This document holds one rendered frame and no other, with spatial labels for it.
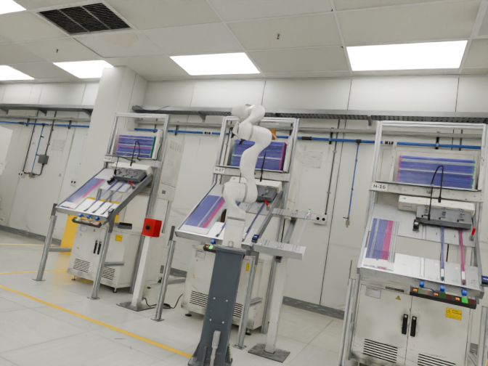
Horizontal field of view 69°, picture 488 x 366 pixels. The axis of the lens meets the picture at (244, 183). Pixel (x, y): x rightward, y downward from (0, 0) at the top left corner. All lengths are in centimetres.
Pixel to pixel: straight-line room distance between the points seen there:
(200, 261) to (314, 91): 285
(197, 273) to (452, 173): 218
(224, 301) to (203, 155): 337
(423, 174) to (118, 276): 286
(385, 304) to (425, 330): 28
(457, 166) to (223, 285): 189
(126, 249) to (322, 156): 261
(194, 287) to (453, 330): 196
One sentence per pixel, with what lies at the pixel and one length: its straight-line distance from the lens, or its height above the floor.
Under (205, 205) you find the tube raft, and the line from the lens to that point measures 317.
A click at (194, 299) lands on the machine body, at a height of 16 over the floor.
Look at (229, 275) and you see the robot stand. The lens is 223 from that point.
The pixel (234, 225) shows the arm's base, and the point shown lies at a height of 85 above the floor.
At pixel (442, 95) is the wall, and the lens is 482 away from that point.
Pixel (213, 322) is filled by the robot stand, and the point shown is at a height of 26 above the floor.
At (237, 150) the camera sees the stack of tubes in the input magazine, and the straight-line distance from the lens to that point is 335.
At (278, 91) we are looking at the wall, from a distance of 516.
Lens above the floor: 85
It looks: 7 degrees up
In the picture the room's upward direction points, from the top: 10 degrees clockwise
